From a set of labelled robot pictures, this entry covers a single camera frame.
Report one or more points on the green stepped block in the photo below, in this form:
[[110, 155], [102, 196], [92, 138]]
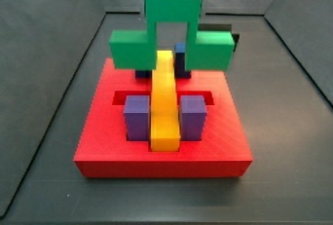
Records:
[[209, 47]]

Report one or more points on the red base board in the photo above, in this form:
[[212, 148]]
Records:
[[108, 155]]

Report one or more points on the blue U-shaped block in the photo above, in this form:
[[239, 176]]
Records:
[[181, 73]]

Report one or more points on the purple U-shaped block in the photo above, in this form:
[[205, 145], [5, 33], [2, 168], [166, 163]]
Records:
[[193, 114]]

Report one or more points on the yellow long block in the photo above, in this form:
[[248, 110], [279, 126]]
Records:
[[165, 123]]

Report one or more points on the black angled bracket holder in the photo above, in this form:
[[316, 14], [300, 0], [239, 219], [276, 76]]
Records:
[[221, 27]]

